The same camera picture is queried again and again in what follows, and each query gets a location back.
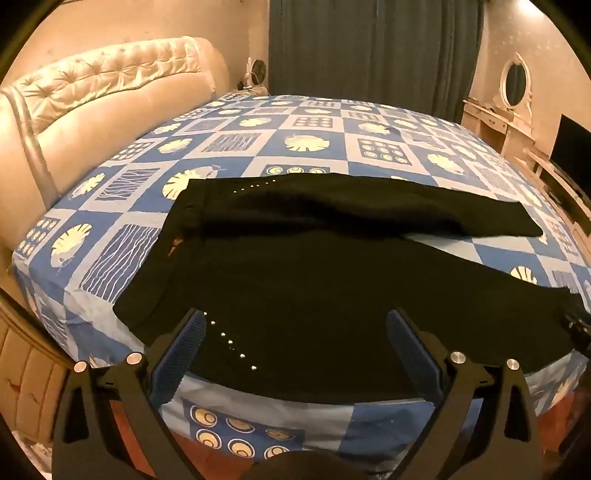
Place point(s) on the black pants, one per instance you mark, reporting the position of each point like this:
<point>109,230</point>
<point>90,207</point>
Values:
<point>298,274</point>

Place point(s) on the blue patterned bed sheet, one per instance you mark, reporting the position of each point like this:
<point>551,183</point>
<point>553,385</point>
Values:
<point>78,257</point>

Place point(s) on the oval vanity mirror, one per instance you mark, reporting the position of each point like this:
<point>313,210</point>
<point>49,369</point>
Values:
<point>515,85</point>

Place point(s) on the white tv console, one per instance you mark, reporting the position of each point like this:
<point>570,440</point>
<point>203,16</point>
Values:
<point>572,204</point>

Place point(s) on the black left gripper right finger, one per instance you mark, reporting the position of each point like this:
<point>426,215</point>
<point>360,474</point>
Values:
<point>484,425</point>

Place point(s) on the dark teal curtain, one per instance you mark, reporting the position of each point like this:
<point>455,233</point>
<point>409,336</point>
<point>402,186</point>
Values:
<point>416,54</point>

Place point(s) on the cream tufted headboard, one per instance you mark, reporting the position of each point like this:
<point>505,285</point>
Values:
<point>61,121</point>

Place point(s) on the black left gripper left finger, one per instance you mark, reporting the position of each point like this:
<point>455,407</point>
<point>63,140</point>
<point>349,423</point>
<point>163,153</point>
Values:
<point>86,440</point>

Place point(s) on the cream bedside cabinet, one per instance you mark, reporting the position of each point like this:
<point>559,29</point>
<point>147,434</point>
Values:
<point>33,372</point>

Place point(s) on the white vanity dresser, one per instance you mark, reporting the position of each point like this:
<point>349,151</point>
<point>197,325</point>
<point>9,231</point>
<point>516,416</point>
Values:
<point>506,137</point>

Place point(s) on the black television screen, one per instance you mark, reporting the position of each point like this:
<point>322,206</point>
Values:
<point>572,152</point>

